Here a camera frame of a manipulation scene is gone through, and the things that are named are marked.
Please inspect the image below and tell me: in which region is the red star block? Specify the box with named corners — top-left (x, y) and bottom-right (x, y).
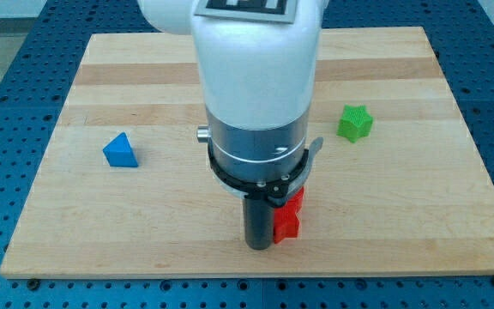
top-left (273, 187), bottom-right (304, 244)

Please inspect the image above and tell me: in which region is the wooden board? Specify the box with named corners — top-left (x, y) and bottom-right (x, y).
top-left (0, 27), bottom-right (494, 279)

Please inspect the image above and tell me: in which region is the green star block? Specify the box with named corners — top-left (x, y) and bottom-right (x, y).
top-left (336, 105), bottom-right (373, 143)

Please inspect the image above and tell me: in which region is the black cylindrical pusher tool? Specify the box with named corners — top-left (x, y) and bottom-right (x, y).
top-left (243, 197), bottom-right (274, 250)

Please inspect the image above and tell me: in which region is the fiducial marker tag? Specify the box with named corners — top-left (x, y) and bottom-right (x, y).
top-left (194, 0), bottom-right (298, 23)

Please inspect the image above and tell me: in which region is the blue triangle block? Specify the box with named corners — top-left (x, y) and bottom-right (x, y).
top-left (102, 132), bottom-right (139, 167)

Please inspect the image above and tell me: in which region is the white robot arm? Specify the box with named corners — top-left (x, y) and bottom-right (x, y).
top-left (139, 0), bottom-right (328, 208)

